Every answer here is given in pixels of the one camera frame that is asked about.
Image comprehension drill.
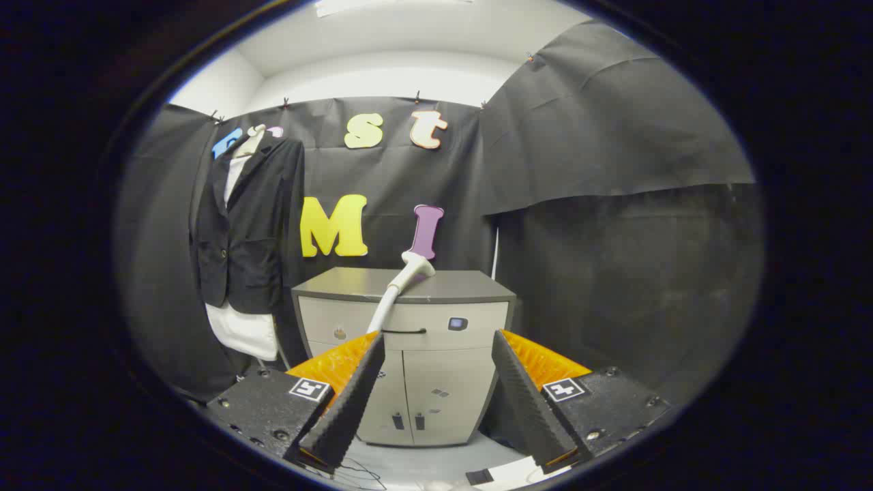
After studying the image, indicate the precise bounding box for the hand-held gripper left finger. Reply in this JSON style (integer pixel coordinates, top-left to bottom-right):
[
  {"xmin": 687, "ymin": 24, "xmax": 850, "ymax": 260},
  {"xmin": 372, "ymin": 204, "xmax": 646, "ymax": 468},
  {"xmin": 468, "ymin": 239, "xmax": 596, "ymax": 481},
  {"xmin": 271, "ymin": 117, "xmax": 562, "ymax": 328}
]
[{"xmin": 207, "ymin": 331, "xmax": 386, "ymax": 475}]

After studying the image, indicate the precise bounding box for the black backdrop cloth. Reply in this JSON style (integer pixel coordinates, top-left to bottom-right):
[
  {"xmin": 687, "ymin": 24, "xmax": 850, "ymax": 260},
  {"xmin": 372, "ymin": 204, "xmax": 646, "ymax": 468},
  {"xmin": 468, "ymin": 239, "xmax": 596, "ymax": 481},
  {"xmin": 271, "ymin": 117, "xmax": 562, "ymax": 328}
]
[{"xmin": 113, "ymin": 19, "xmax": 765, "ymax": 410}]

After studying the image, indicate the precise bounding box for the ceiling light panel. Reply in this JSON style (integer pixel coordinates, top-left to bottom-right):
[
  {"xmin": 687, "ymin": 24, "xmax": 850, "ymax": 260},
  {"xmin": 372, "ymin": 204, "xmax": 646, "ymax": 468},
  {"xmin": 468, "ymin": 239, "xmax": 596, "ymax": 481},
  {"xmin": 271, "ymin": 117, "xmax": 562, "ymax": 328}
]
[{"xmin": 314, "ymin": 0, "xmax": 473, "ymax": 18}]

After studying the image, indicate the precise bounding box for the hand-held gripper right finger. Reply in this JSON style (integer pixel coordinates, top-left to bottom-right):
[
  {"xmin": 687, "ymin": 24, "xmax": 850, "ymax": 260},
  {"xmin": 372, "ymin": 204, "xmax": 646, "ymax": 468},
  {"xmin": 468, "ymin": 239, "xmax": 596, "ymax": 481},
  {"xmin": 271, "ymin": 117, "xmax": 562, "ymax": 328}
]
[{"xmin": 491, "ymin": 329, "xmax": 672, "ymax": 476}]

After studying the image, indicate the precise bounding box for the black suit jacket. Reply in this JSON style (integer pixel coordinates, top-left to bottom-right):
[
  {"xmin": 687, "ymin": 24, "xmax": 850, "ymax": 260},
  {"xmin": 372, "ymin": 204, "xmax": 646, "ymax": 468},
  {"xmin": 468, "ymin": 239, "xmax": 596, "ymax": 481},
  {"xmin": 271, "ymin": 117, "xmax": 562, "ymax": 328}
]
[{"xmin": 194, "ymin": 134, "xmax": 306, "ymax": 314}]

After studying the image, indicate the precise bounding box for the white shirt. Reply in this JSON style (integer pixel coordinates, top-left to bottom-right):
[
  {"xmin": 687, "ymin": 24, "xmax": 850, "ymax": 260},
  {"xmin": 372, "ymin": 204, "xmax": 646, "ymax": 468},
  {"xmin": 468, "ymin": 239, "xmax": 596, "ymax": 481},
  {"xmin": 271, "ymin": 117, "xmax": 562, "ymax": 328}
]
[{"xmin": 205, "ymin": 155, "xmax": 279, "ymax": 362}]

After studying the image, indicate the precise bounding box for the grey cabinet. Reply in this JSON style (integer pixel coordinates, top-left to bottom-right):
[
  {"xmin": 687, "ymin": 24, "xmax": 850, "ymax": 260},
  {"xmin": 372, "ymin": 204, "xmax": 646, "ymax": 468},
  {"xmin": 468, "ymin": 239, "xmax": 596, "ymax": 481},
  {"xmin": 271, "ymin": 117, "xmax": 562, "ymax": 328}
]
[{"xmin": 292, "ymin": 267, "xmax": 517, "ymax": 447}]

